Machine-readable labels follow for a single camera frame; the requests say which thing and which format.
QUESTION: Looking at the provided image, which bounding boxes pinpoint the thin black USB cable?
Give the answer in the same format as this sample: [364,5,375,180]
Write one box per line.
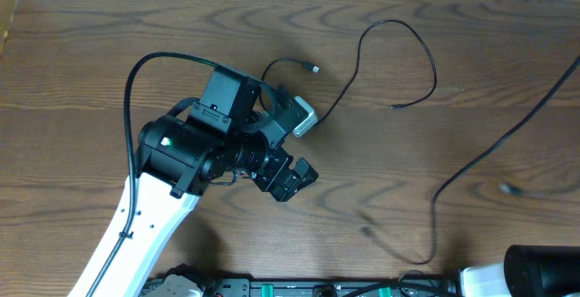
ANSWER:
[258,19,439,126]

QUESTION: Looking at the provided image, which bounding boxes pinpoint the thick black USB cable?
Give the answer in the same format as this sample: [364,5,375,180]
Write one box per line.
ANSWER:
[357,54,580,265]

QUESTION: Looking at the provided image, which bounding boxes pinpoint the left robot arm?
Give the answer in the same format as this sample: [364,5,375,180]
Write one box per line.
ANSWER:
[71,65,318,296]

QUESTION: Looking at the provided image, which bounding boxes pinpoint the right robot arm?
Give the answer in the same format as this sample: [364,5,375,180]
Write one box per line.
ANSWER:
[458,244,579,297]

